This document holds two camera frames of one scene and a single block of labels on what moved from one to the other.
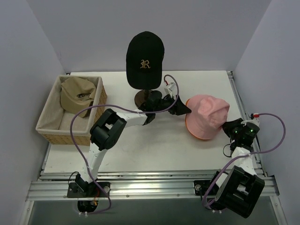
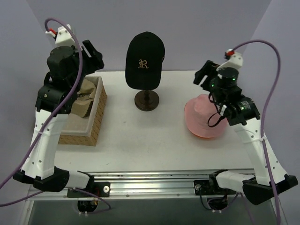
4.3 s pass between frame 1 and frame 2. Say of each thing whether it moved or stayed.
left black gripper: moved
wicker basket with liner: stayed
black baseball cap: stayed
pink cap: stayed
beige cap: stayed
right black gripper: moved
